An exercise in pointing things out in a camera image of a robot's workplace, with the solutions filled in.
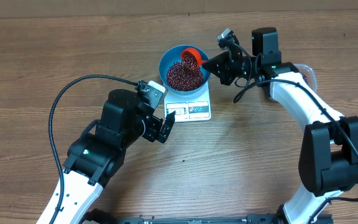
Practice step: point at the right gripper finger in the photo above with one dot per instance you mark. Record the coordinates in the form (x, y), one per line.
(214, 68)
(217, 61)

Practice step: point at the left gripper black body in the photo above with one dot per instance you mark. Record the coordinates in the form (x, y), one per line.
(151, 129)

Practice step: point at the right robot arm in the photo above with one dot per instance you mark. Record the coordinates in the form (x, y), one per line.
(328, 163)

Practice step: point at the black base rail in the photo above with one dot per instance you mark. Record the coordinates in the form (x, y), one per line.
(97, 216)

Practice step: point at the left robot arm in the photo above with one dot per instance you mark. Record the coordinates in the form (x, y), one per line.
(100, 151)

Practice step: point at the red measuring scoop blue handle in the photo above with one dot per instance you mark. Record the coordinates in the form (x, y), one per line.
(191, 58)

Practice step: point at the red beans in container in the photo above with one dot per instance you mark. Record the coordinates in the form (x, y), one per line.
(305, 78)

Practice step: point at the clear plastic container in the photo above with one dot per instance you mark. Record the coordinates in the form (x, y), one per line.
(309, 72)

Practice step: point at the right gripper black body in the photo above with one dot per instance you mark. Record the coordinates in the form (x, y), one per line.
(229, 68)

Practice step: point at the blue metal bowl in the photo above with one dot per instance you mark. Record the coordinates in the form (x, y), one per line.
(172, 56)

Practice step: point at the white digital kitchen scale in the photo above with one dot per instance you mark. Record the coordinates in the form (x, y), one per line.
(189, 106)

